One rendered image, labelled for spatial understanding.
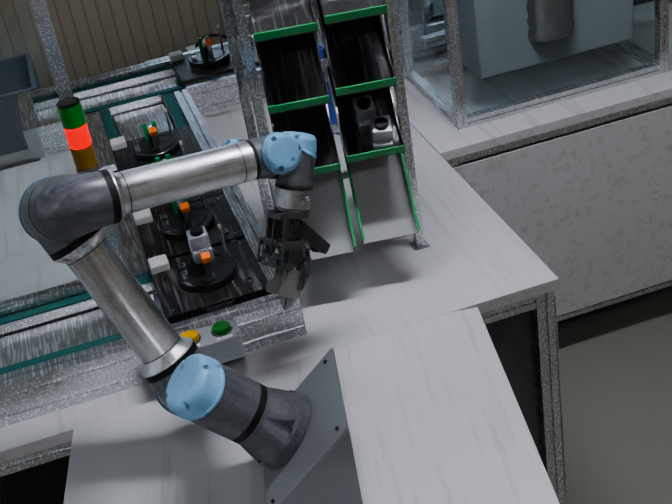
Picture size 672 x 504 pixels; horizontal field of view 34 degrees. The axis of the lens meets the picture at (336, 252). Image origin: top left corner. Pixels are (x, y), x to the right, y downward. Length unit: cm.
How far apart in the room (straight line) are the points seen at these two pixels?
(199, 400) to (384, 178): 82
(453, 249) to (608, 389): 106
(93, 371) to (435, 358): 73
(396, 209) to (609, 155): 105
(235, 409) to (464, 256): 88
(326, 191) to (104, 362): 63
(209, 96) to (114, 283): 166
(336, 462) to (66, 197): 65
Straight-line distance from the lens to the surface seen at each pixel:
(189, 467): 218
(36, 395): 241
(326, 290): 258
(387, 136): 238
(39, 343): 256
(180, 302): 245
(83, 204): 189
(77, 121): 242
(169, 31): 607
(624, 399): 352
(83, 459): 228
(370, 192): 251
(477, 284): 252
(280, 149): 198
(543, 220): 337
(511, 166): 323
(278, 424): 199
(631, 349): 372
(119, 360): 239
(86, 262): 202
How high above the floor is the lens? 227
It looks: 31 degrees down
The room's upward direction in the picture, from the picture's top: 10 degrees counter-clockwise
